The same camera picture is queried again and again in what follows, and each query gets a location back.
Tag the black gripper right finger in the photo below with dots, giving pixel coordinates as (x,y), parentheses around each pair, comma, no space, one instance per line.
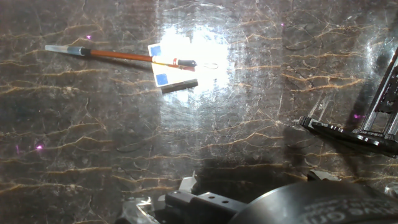
(323,176)

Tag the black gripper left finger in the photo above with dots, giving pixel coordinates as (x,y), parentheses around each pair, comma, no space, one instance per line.
(205,208)

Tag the white rubik's cube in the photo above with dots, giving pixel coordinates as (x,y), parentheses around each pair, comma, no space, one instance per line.
(162,79)

